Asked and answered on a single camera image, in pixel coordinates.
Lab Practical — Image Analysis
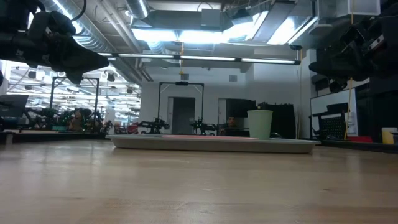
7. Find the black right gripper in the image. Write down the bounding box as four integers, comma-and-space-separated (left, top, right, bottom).
308, 14, 393, 94

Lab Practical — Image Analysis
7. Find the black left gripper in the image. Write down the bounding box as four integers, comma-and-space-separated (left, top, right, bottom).
27, 11, 110, 85

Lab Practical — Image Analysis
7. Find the pink plate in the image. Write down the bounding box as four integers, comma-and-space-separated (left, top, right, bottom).
161, 134, 259, 140

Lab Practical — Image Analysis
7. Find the pale plastic cup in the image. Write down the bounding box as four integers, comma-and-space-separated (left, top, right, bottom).
247, 110, 274, 140

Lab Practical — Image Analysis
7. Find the grey plastic tray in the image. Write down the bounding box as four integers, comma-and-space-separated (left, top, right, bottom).
104, 134, 321, 154

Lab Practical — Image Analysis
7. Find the white whiteboard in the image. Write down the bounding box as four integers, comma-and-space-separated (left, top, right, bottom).
310, 88, 358, 139

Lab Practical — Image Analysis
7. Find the person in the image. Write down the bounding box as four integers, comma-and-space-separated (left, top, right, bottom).
220, 115, 249, 137
68, 108, 85, 132

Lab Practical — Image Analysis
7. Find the black pegboard cart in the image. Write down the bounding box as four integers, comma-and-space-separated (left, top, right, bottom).
312, 102, 349, 141

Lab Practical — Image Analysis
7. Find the red box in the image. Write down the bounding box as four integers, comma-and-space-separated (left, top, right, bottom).
347, 136, 374, 143

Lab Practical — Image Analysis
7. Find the black panel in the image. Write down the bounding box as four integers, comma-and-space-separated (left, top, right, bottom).
257, 102, 297, 139

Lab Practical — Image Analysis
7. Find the dark flat monitor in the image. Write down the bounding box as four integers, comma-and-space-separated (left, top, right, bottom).
0, 95, 29, 118

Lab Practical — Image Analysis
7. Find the yellow container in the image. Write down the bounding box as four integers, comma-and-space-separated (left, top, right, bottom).
381, 127, 398, 145

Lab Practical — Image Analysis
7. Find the grey door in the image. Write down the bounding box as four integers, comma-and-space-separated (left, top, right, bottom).
172, 96, 196, 135

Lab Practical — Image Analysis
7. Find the long ceiling light bar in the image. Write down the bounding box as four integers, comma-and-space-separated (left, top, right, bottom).
98, 52, 302, 65

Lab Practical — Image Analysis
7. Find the black gantry frame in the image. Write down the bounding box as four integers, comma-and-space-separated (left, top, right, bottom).
157, 82, 205, 126
49, 76, 100, 125

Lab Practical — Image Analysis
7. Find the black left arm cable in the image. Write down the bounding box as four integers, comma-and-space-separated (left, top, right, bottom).
37, 0, 87, 22

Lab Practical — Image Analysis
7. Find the dark wall screen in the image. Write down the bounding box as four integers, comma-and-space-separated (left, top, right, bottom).
226, 98, 257, 118

